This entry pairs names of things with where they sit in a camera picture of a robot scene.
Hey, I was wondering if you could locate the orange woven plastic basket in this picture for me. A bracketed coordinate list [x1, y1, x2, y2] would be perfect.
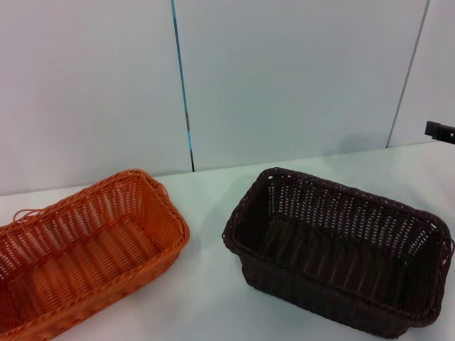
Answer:
[0, 168, 191, 341]

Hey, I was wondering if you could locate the dark brown woven basket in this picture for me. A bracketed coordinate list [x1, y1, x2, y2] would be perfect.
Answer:
[222, 166, 455, 338]

